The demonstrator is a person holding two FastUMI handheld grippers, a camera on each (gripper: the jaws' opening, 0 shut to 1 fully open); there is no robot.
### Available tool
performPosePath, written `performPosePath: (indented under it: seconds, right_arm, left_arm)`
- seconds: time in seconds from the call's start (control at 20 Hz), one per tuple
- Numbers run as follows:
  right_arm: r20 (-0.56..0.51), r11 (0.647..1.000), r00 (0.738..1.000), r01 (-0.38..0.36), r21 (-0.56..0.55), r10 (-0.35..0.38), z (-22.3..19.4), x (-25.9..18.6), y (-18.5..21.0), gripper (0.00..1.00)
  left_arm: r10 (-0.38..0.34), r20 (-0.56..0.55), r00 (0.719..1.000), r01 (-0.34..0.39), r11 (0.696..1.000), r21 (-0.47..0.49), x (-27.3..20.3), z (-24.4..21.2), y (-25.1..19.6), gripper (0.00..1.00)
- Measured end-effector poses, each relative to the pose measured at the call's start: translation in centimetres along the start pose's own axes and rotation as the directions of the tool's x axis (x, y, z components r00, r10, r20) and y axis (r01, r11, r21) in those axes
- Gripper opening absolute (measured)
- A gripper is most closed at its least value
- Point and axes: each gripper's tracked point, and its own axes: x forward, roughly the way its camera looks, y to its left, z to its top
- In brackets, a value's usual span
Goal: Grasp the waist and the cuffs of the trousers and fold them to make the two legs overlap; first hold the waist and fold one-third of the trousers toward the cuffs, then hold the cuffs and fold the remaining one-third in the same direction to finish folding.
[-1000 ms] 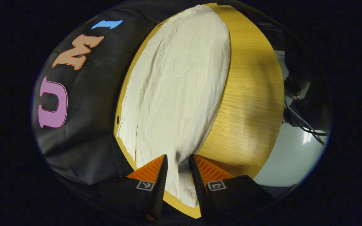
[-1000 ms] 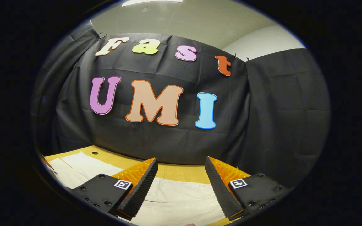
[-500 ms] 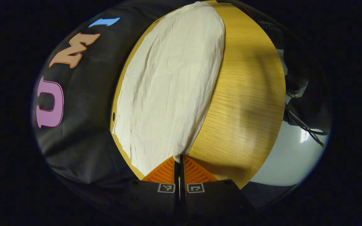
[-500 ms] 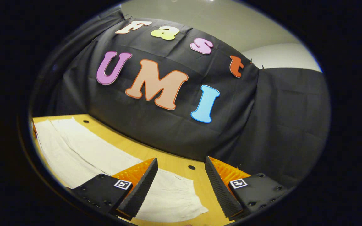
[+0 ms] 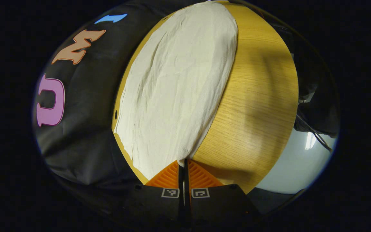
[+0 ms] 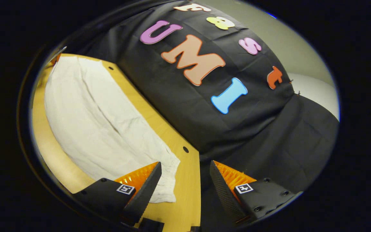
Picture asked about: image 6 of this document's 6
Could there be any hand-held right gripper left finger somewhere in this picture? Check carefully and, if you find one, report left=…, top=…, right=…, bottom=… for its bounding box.
left=73, top=162, right=162, bottom=225

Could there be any black backdrop cloth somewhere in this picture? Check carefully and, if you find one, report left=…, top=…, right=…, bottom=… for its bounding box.
left=57, top=0, right=339, bottom=232

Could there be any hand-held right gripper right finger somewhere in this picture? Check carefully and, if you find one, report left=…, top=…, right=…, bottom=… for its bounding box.
left=209, top=160, right=302, bottom=226

